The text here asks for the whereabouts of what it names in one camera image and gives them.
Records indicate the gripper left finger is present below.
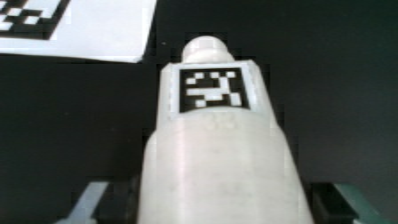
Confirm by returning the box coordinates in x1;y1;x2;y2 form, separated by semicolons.
55;181;137;224

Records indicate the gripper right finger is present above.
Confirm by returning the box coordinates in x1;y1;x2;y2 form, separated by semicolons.
310;182;391;224

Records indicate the white cylindrical table leg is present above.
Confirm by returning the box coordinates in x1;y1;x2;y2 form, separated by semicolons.
137;36;315;224

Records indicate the white marker sheet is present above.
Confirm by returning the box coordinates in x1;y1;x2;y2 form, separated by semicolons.
0;0;159;63

